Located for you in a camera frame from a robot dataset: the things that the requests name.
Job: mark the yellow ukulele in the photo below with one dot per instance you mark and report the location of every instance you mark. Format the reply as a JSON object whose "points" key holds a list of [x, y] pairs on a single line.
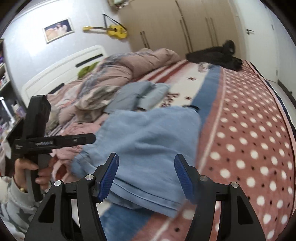
{"points": [[116, 30]]}

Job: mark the black clothing pile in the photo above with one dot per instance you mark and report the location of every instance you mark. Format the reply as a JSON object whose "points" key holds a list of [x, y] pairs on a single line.
{"points": [[221, 55]]}

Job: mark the green pillow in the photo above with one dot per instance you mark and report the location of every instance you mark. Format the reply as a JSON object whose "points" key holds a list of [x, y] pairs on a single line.
{"points": [[84, 71]]}

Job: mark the striped polka dot blanket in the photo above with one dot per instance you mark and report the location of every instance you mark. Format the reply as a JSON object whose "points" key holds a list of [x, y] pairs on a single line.
{"points": [[247, 135]]}

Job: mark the camouflage patterned cloth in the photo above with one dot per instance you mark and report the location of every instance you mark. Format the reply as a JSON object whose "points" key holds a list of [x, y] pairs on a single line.
{"points": [[90, 106]]}

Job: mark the wooden wardrobe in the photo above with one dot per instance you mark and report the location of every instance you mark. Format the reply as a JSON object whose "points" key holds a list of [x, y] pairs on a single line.
{"points": [[181, 26]]}

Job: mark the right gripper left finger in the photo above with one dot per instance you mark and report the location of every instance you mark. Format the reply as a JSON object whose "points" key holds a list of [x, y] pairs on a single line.
{"points": [[68, 211]]}

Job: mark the light blue denim pants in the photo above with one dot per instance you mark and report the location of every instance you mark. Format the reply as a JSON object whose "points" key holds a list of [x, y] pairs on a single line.
{"points": [[146, 143]]}

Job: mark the framed wall photo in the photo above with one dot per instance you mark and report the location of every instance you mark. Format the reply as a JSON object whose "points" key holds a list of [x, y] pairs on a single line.
{"points": [[58, 30]]}

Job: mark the folded grey blue garment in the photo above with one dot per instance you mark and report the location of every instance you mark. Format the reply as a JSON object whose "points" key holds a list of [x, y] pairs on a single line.
{"points": [[138, 95]]}

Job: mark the pink striped duvet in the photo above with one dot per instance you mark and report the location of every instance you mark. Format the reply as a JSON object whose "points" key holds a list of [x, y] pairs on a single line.
{"points": [[117, 70]]}

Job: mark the white bed headboard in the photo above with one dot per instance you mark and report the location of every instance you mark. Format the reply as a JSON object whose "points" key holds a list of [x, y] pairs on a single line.
{"points": [[61, 72]]}

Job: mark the cluttered bookshelf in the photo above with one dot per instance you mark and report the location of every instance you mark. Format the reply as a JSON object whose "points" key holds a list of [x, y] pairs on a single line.
{"points": [[11, 108]]}

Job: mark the white door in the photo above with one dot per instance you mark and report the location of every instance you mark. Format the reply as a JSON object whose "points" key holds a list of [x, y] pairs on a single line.
{"points": [[259, 37]]}

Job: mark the grey star sleeve forearm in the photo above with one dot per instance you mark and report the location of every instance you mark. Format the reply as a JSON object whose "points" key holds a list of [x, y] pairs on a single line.
{"points": [[17, 208]]}

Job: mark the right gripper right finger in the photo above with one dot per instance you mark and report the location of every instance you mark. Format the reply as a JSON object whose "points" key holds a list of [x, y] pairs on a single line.
{"points": [[238, 220]]}

